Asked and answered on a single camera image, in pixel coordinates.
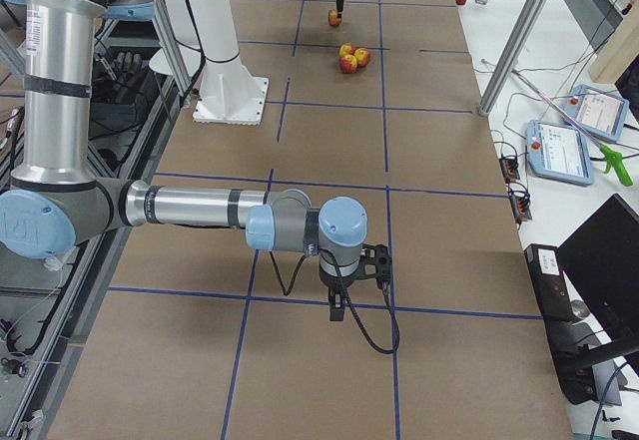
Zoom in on red yellow carried apple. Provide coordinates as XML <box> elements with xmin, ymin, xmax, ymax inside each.
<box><xmin>327</xmin><ymin>10</ymin><xmax>342</xmax><ymax>27</ymax></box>

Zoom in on red yellow apple far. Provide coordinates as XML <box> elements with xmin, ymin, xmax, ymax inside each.
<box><xmin>338</xmin><ymin>43</ymin><xmax>355</xmax><ymax>57</ymax></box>

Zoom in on red yellow apple side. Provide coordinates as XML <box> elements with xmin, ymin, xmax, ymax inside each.
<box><xmin>353</xmin><ymin>48</ymin><xmax>371</xmax><ymax>68</ymax></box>

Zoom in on red yellow apple near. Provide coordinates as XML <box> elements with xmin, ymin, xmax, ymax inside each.
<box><xmin>338</xmin><ymin>54</ymin><xmax>358</xmax><ymax>74</ymax></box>

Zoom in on orange black connector lower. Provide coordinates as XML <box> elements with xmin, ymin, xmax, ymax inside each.
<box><xmin>506</xmin><ymin>182</ymin><xmax>532</xmax><ymax>225</ymax></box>

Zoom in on black mini computer box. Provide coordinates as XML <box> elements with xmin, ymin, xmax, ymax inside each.
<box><xmin>524</xmin><ymin>243</ymin><xmax>584</xmax><ymax>322</ymax></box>

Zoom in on blue teach pendant near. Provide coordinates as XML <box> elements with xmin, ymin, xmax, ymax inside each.
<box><xmin>525</xmin><ymin>120</ymin><xmax>594</xmax><ymax>187</ymax></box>

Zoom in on blue teach pendant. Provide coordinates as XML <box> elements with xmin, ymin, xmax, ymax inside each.
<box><xmin>525</xmin><ymin>120</ymin><xmax>594</xmax><ymax>187</ymax></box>
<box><xmin>564</xmin><ymin>84</ymin><xmax>629</xmax><ymax>142</ymax></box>

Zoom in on black monitor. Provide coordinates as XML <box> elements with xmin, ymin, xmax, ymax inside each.
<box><xmin>558</xmin><ymin>194</ymin><xmax>638</xmax><ymax>339</ymax></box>

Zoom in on wooden board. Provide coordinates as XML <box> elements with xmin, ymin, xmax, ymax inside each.
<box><xmin>588</xmin><ymin>1</ymin><xmax>638</xmax><ymax>84</ymax></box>

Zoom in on blue teach pendant far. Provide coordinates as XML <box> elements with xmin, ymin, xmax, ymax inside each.
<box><xmin>564</xmin><ymin>84</ymin><xmax>629</xmax><ymax>142</ymax></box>

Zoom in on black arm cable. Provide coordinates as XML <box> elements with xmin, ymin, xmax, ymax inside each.
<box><xmin>269</xmin><ymin>249</ymin><xmax>401</xmax><ymax>354</ymax></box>

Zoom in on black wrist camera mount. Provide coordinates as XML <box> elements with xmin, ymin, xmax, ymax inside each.
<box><xmin>359</xmin><ymin>243</ymin><xmax>392</xmax><ymax>285</ymax></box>

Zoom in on white camera pillar with base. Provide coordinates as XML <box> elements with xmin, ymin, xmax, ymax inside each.
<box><xmin>165</xmin><ymin>0</ymin><xmax>269</xmax><ymax>125</ymax></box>

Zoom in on aluminium frame post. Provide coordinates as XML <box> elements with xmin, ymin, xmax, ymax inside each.
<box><xmin>478</xmin><ymin>0</ymin><xmax>546</xmax><ymax>117</ymax></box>

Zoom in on metal reacher with green handle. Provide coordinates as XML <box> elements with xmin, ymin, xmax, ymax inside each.
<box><xmin>510</xmin><ymin>68</ymin><xmax>633</xmax><ymax>187</ymax></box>

